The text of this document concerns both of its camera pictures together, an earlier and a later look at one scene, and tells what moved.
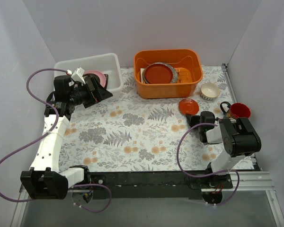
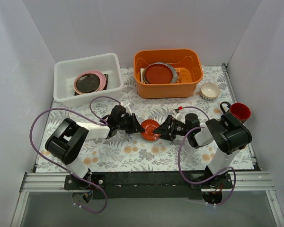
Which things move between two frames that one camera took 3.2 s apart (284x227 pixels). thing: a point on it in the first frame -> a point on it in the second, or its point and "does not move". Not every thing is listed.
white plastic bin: [109, 63] does not move
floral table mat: [126, 133] does not move
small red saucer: [189, 106] -> [148, 126]
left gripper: [91, 90] -> [132, 123]
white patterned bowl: [209, 91] does not move
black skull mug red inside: [237, 110] does not move
